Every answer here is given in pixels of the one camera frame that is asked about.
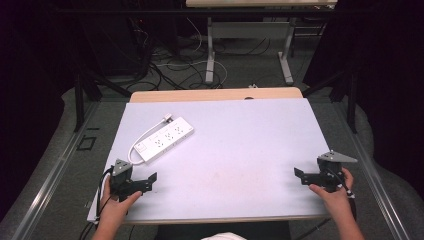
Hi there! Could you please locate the aluminium floor rail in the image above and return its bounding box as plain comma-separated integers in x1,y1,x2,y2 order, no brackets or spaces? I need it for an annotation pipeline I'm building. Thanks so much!
9,101,101,240
329,101,413,240

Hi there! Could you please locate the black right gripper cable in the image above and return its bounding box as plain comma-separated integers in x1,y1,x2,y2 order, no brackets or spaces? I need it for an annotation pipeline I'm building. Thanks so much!
324,166,358,221

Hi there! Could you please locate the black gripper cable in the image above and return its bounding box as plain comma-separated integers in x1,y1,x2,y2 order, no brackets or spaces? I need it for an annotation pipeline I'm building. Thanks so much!
78,167,115,240
324,166,358,221

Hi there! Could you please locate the white table board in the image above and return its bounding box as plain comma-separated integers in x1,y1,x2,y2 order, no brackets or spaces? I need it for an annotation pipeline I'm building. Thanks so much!
86,97,332,225

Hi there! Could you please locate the black metal stand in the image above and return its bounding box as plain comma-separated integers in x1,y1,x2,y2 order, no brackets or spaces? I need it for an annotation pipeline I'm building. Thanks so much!
301,68,360,135
73,64,133,133

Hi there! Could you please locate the black floor socket frame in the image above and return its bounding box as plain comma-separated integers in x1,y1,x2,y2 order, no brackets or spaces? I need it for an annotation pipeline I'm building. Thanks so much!
76,135,98,152

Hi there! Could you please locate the wooden table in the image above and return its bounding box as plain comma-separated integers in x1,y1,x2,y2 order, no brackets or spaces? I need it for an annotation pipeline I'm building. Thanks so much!
129,86,304,104

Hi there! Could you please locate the dark curtain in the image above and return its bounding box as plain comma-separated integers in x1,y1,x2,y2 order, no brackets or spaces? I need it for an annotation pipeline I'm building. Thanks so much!
0,0,101,221
303,0,424,201

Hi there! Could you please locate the person's right hand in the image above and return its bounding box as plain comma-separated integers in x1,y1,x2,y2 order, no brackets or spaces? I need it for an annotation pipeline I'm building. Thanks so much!
308,167,355,221

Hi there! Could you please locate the person's white clothing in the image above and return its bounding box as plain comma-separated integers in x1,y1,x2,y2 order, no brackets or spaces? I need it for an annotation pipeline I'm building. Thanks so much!
200,231,248,240

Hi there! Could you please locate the white power cable with plug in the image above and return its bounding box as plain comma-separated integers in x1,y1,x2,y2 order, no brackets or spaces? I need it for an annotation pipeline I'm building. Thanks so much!
127,113,174,166

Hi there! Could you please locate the white power strip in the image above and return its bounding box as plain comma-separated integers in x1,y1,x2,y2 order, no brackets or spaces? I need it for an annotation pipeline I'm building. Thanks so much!
134,116,196,165

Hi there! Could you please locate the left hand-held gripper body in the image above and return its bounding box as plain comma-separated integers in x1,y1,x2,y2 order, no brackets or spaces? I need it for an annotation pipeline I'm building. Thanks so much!
109,158,147,203

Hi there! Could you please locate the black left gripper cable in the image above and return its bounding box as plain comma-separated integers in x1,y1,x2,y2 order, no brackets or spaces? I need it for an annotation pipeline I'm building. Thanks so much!
78,167,115,240

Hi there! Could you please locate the person's left hand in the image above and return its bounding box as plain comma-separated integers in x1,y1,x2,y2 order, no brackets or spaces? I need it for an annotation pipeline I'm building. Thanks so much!
99,179,143,228

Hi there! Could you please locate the desk with white legs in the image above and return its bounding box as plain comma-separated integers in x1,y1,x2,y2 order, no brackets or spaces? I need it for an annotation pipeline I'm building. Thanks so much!
185,0,338,86

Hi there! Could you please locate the white floor cable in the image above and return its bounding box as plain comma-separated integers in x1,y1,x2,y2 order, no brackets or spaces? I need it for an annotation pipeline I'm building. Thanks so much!
155,17,229,90

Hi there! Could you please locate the black floor cable bundle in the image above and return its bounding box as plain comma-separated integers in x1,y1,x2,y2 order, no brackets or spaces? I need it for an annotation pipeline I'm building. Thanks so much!
109,18,221,92

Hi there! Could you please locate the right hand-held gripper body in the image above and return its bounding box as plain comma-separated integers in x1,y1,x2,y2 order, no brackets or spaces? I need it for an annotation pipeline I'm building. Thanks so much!
315,150,359,194

